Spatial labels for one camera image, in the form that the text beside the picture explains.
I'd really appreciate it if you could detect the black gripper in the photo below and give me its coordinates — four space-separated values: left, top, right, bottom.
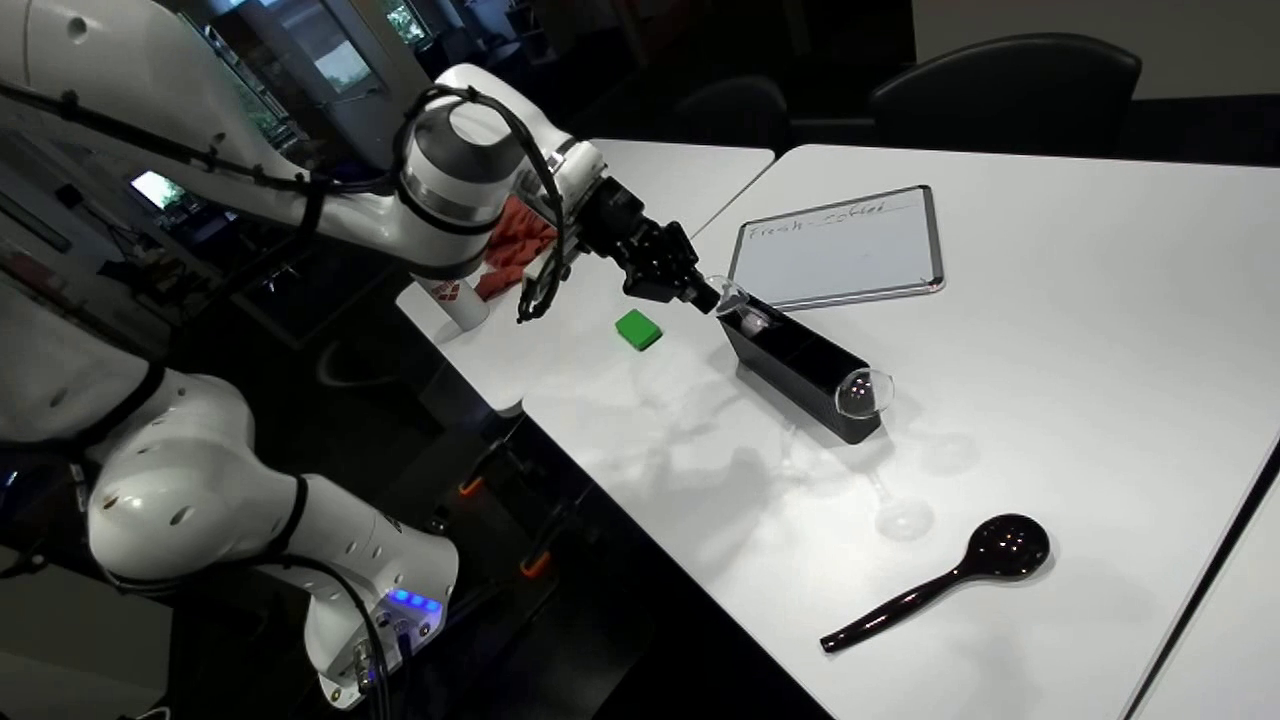
576 180 722 318

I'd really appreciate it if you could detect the clear plastic spoon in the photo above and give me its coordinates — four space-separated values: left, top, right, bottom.
831 368 889 420

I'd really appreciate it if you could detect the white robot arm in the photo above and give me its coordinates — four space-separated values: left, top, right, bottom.
0 0 714 711

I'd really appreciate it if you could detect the black slotted spoon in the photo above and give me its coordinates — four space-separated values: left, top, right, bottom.
820 513 1051 652

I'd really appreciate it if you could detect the green block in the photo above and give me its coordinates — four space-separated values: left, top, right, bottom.
616 308 662 353

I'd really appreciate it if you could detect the black rectangular box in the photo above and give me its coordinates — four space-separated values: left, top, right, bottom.
714 294 880 443

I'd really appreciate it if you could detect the small whiteboard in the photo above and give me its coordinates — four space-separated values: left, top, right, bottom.
727 184 943 314

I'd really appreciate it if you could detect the red cloth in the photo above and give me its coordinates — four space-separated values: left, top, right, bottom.
477 202 555 301

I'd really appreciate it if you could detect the dark office chair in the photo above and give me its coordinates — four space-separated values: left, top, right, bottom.
869 33 1144 140

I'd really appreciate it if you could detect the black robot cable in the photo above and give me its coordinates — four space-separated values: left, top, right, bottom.
397 82 576 329

